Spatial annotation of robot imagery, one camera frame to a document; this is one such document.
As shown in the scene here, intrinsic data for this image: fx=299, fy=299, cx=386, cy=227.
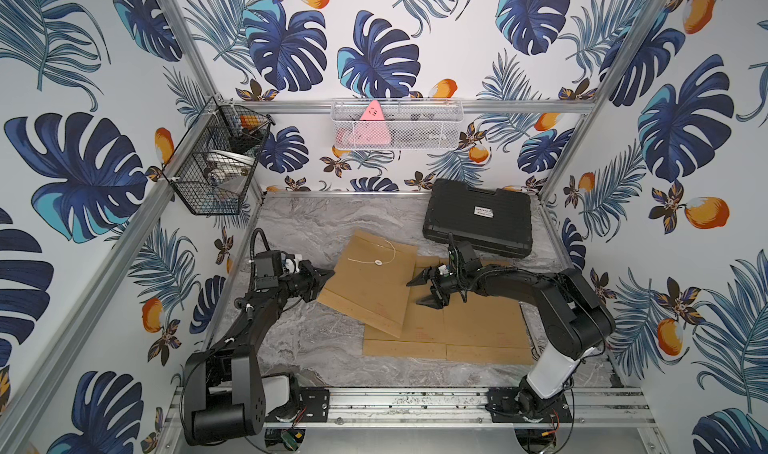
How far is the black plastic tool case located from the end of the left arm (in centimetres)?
44

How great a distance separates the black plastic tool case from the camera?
1020mm

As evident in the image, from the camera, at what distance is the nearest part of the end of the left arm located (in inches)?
29.5
